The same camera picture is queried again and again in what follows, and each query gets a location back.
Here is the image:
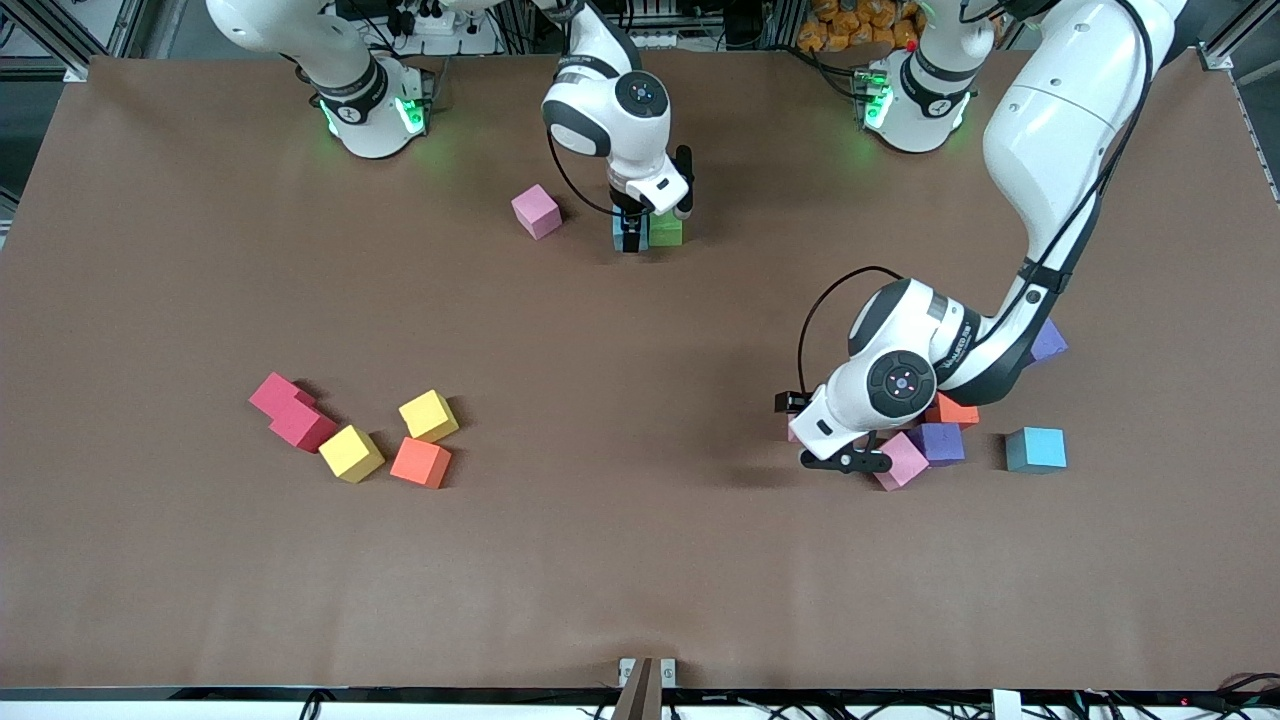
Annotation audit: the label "orange foam cube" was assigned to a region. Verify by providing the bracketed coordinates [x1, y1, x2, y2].
[925, 393, 981, 429]
[389, 437, 453, 490]

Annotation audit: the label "red and black cable bundle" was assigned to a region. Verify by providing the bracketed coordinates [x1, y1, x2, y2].
[1215, 672, 1280, 701]

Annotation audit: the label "black left camera cable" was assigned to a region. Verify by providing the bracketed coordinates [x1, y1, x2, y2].
[797, 265, 904, 398]

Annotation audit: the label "paper table cover sheet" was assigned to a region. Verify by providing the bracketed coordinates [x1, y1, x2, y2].
[0, 50, 1280, 693]

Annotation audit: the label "red foam cube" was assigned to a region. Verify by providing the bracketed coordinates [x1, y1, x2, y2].
[248, 372, 317, 419]
[268, 400, 339, 454]

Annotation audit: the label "aluminium frame profile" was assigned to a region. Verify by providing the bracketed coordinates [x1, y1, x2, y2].
[1200, 0, 1280, 73]
[0, 0, 151, 81]

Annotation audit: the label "yellow foam cube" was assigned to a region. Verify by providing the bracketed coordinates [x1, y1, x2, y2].
[398, 389, 461, 444]
[318, 424, 386, 485]

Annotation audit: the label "white power strip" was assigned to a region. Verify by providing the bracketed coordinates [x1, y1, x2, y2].
[395, 3, 463, 38]

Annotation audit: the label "blue foam cube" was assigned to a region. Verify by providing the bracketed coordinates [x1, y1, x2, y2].
[612, 205, 651, 253]
[1005, 426, 1068, 474]

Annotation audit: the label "purple foam cube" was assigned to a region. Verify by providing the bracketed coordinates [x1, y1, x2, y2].
[1028, 318, 1069, 363]
[908, 422, 967, 468]

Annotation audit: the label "black camera cable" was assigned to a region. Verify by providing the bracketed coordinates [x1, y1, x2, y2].
[547, 125, 626, 218]
[797, 265, 904, 398]

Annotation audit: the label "grey electronics unit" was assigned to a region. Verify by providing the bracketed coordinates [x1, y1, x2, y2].
[578, 0, 726, 51]

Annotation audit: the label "black right camera cable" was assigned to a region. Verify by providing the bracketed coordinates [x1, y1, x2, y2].
[547, 125, 626, 218]

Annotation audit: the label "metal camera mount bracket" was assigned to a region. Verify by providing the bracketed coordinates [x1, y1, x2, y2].
[612, 657, 678, 720]

